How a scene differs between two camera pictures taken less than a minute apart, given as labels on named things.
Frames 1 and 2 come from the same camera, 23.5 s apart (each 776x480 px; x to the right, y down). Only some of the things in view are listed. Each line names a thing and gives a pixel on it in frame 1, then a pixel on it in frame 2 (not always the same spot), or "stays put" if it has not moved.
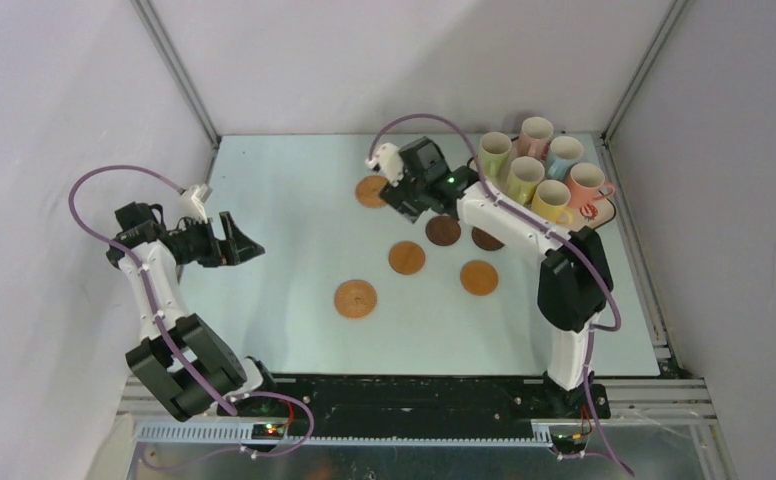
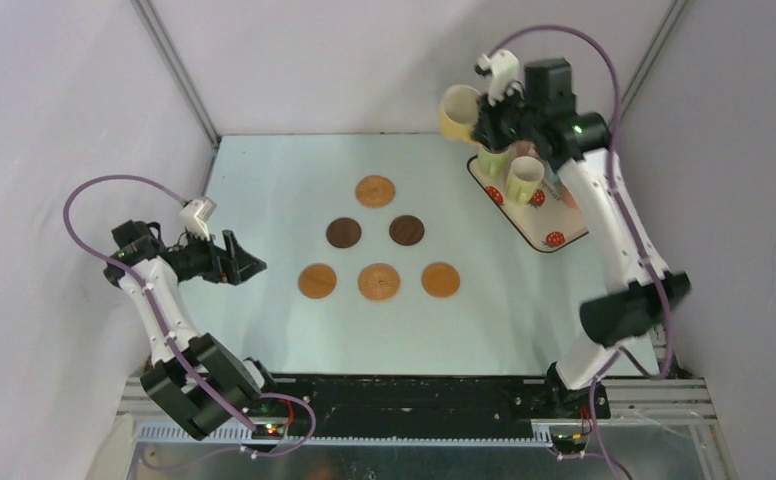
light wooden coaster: x=367 y=191 stays put
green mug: x=494 y=153 stays put
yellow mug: x=549 y=202 to x=459 y=112
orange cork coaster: x=355 y=299 to x=379 y=281
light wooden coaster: x=406 y=258 to x=317 y=281
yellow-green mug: x=524 y=175 stays put
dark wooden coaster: x=485 y=241 to x=406 y=230
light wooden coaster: x=479 y=277 to x=440 y=279
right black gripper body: x=400 y=197 to x=487 y=125
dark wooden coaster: x=443 y=230 to x=343 y=233
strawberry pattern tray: x=595 y=215 to x=548 y=220
